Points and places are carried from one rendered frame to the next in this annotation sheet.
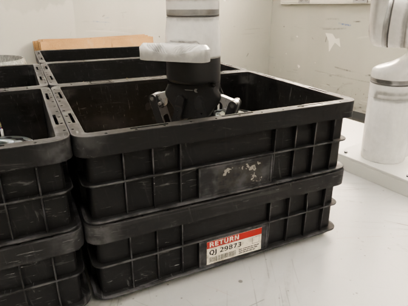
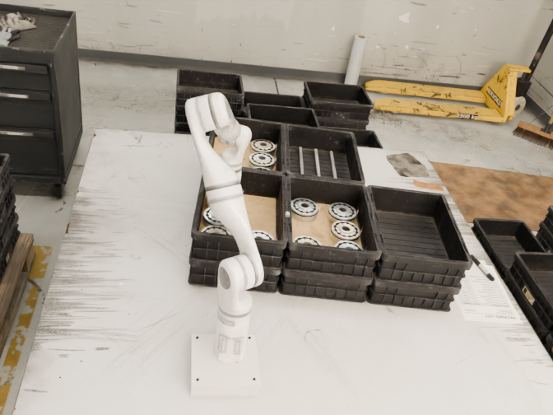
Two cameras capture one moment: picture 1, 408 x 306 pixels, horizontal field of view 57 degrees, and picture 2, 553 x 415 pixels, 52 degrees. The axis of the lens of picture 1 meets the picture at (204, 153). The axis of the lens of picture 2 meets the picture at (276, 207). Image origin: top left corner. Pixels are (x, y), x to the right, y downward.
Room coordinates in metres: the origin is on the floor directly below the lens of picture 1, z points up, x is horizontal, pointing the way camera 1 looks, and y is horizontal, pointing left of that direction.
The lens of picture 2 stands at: (1.19, -1.39, 2.03)
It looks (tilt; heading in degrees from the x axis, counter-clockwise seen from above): 36 degrees down; 109
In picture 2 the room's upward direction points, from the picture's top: 10 degrees clockwise
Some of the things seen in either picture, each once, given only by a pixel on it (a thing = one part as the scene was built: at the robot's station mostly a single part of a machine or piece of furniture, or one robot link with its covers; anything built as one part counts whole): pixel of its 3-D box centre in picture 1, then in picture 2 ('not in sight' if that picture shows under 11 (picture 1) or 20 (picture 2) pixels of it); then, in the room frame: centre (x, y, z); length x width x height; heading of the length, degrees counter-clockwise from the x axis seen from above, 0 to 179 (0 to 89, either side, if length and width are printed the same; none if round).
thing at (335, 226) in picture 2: not in sight; (346, 230); (0.91, 0.17, 0.86); 0.10 x 0.10 x 0.01
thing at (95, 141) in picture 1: (192, 99); (242, 203); (0.58, 0.02, 0.92); 0.40 x 0.30 x 0.02; 115
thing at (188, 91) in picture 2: not in sight; (207, 114); (-0.35, 1.43, 0.37); 0.40 x 0.30 x 0.45; 32
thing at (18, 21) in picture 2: not in sight; (16, 20); (-1.19, 0.80, 0.88); 0.29 x 0.22 x 0.03; 122
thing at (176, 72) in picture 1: (193, 85); not in sight; (0.52, 0.01, 0.95); 0.08 x 0.08 x 0.09
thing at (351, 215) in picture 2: not in sight; (342, 211); (0.87, 0.27, 0.86); 0.10 x 0.10 x 0.01
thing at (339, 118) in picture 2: not in sight; (331, 124); (0.34, 1.85, 0.37); 0.40 x 0.30 x 0.45; 32
